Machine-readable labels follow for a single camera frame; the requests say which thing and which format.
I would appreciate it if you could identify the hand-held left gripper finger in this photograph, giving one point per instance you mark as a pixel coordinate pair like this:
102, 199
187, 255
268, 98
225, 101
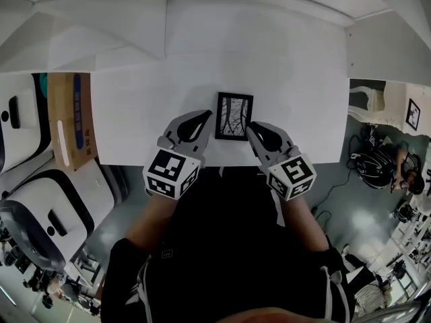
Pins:
202, 136
178, 126

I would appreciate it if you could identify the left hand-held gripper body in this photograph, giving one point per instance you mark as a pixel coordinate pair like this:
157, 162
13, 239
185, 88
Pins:
168, 170

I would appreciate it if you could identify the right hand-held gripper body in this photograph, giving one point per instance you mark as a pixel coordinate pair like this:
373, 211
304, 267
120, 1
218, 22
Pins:
293, 177

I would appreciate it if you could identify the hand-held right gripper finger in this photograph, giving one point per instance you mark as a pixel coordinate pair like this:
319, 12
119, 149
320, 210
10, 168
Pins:
274, 135
259, 146

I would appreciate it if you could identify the black picture frame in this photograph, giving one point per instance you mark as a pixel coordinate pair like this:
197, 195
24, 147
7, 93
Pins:
234, 116

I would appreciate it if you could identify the person's right forearm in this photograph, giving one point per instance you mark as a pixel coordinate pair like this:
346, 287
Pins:
303, 224

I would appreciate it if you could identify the person's left forearm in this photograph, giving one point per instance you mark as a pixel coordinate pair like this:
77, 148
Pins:
151, 224

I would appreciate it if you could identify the black backpack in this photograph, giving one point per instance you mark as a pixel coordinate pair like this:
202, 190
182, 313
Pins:
373, 167

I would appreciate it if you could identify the person's black shirt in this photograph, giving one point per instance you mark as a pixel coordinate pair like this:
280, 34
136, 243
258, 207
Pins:
229, 247

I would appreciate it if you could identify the white and black machine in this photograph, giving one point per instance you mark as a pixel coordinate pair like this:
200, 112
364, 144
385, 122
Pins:
67, 207
27, 113

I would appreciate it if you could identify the cardboard box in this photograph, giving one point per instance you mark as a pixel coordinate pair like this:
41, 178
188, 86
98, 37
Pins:
67, 119

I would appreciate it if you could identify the cream dressing table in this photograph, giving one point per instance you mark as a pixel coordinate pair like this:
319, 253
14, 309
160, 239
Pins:
390, 106

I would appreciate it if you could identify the white shelf hutch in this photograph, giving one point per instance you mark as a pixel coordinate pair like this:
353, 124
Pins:
84, 22

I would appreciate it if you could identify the teal round object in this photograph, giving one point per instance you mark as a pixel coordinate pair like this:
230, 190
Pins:
43, 84

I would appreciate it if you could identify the small framed picture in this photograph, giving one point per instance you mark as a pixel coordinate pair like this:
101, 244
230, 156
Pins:
413, 113

